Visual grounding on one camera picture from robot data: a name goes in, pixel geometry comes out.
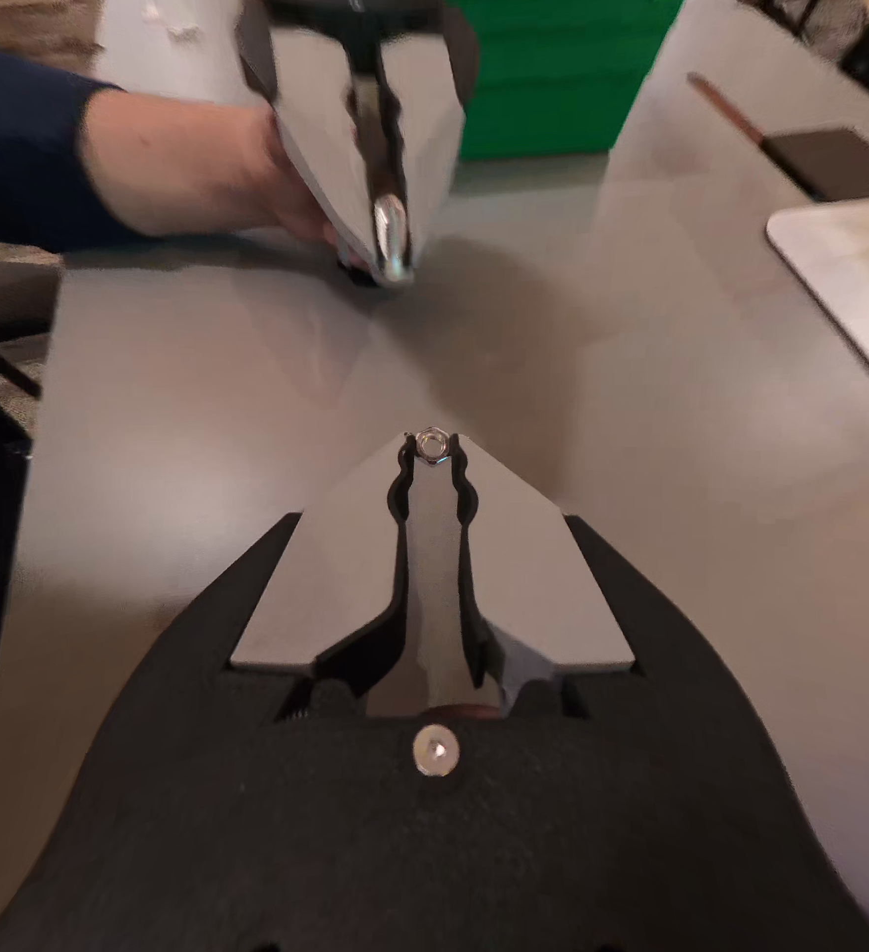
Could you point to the person's black office chair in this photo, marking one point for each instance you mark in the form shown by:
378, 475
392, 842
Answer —
3, 297

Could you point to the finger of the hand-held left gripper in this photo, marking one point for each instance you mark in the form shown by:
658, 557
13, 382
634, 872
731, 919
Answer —
427, 119
315, 119

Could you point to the document stand with wooden board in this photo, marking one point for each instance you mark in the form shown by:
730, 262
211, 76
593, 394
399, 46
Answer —
821, 245

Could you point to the person's left hand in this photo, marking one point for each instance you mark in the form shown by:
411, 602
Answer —
293, 193

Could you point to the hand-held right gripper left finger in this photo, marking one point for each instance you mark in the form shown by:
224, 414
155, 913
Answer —
315, 587

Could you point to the small silver nut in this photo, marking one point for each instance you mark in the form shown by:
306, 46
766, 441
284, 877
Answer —
432, 431

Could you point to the green plastic bin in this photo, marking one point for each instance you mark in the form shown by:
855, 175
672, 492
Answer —
553, 89

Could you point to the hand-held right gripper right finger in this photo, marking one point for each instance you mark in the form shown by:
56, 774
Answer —
546, 587

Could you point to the medium silver bolt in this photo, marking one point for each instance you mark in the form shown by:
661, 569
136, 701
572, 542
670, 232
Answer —
391, 238

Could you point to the person's left forearm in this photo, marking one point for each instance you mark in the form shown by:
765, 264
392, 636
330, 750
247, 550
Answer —
144, 163

